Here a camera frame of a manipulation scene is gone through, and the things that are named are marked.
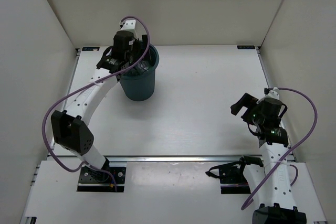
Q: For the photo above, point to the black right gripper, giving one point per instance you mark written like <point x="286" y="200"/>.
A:
<point x="247" y="100"/>

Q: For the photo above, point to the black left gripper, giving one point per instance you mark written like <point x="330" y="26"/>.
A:
<point x="140" y="52"/>

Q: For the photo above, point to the clear bottle blue label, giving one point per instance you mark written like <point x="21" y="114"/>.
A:
<point x="141" y="68"/>

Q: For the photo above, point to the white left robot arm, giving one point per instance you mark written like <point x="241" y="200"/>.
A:
<point x="70" y="127"/>

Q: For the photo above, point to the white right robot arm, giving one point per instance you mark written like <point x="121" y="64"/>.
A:
<point x="266" y="177"/>

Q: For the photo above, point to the dark teal plastic bin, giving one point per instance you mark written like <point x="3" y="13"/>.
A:
<point x="140" y="88"/>

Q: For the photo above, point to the left corner table label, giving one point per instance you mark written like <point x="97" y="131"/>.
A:
<point x="90" y="48"/>

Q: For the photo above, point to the corner table label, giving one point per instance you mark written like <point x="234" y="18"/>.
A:
<point x="245" y="47"/>
<point x="90" y="48"/>

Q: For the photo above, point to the right corner table label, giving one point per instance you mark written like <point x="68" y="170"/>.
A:
<point x="245" y="47"/>

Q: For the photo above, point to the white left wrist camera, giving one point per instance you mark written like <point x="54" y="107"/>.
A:
<point x="129" y="25"/>

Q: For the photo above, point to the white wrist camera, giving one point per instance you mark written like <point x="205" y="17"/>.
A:
<point x="129" y="25"/>
<point x="271" y="93"/>

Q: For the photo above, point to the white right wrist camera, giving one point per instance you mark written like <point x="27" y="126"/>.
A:
<point x="271" y="93"/>

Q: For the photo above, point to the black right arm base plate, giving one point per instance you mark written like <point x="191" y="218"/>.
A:
<point x="232" y="181"/>

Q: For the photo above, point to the aluminium table edge rail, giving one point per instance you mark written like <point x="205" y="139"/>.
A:
<point x="176" y="158"/>

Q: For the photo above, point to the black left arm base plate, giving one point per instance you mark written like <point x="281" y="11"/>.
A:
<point x="98" y="182"/>

